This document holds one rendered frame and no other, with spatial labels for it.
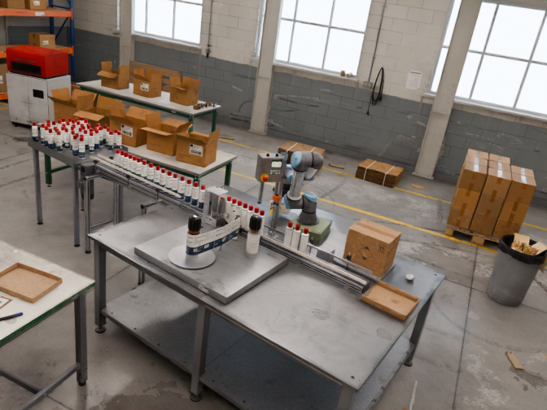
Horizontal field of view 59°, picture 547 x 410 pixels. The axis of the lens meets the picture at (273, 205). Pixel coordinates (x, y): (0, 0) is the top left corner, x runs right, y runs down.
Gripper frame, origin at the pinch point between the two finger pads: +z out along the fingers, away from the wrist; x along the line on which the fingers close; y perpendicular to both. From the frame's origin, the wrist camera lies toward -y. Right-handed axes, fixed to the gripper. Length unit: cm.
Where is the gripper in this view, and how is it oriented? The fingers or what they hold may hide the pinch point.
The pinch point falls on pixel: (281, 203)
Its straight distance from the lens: 409.4
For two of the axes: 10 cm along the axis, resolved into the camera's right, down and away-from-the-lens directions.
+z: -1.4, 9.1, 4.0
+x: 3.2, -3.4, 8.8
